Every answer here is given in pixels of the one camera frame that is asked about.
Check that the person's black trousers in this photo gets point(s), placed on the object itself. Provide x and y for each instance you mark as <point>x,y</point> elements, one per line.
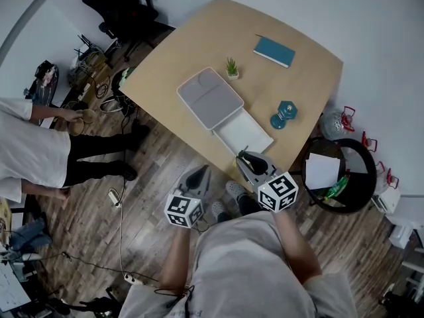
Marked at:
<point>250,205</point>

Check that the white power strip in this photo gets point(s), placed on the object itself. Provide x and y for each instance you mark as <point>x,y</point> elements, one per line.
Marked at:
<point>133,278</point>
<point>84,92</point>
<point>114,198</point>

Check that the black tissue box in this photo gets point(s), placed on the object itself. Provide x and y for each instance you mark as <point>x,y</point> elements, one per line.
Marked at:
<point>44,70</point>

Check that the person's white clog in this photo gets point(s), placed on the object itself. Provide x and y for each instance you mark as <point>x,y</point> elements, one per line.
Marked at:
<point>236,190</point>
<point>220,210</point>

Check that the white paper sheet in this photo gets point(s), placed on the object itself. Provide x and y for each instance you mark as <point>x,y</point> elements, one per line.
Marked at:
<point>321,171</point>

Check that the white boxy appliance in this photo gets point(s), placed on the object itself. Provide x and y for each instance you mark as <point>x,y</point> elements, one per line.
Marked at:
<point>405,230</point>

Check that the black office chair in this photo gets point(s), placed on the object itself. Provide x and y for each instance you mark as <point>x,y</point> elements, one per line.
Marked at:
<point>119,5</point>

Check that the round black chair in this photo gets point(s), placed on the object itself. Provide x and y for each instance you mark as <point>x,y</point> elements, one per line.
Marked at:
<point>361,177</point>

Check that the white plastic tray box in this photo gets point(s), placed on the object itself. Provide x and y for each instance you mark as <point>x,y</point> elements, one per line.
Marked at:
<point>208,98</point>

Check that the person's right white clog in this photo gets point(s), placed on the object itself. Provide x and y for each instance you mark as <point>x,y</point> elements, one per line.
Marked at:
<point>236,190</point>

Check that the yellow and black screwdriver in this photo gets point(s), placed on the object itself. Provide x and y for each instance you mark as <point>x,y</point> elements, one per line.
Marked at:
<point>241,153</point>

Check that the person's grey shirt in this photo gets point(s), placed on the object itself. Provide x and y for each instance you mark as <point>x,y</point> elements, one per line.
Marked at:
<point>238,270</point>

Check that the white toaster oven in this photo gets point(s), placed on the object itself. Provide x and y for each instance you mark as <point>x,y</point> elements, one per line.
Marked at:
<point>387,199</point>

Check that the small potted green plant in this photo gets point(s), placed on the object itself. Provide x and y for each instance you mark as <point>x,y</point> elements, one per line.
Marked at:
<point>232,70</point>

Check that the person's left white clog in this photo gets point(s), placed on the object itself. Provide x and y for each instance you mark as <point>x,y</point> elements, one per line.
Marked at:
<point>220,210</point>

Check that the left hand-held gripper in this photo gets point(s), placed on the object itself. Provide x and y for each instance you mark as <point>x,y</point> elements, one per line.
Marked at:
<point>183,210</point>

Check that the green and black helmet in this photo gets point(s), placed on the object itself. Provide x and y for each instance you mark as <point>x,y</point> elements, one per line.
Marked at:
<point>124,78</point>

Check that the person's left forearm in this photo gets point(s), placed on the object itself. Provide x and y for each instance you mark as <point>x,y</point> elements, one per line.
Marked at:
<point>177,260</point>

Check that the teal lantern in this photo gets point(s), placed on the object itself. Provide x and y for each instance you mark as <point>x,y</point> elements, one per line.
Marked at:
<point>285,113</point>

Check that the clear plastic water jug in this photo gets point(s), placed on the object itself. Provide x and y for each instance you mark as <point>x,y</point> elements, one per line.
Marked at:
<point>380,167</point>
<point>333,124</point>
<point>389,182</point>
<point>369,141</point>

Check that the person's right forearm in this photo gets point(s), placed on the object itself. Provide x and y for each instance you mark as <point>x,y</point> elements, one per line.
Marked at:
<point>298,247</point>

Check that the tan woven basket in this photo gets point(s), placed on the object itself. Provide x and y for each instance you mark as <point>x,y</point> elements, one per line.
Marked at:
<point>83,121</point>

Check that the blue notebook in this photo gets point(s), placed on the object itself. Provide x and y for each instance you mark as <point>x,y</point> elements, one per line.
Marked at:
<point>275,51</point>

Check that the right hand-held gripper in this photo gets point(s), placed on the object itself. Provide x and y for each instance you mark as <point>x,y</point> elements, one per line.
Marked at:
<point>278,192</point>

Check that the blue denim cloth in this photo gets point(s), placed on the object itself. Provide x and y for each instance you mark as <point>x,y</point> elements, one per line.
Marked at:
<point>30,235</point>

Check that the round black side table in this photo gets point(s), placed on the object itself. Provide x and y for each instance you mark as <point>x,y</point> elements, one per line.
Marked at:
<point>43,91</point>

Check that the white drawing board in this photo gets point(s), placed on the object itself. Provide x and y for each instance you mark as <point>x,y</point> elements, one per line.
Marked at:
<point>11,288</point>

